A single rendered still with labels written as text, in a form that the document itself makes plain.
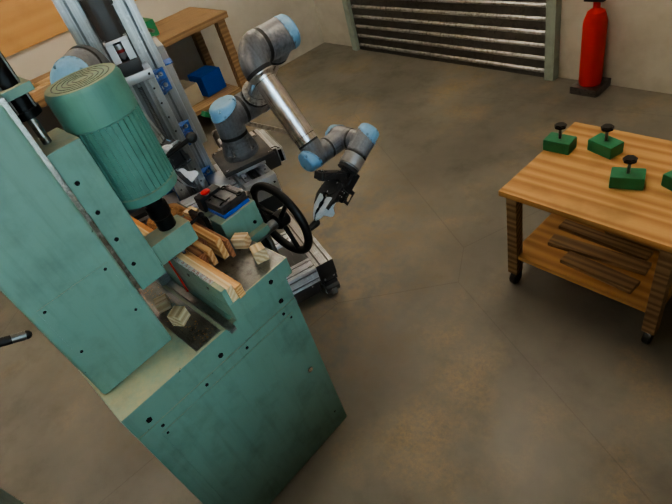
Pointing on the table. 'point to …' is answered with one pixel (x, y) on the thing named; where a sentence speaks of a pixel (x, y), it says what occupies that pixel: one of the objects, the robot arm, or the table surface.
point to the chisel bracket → (174, 238)
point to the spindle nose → (161, 214)
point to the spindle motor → (113, 132)
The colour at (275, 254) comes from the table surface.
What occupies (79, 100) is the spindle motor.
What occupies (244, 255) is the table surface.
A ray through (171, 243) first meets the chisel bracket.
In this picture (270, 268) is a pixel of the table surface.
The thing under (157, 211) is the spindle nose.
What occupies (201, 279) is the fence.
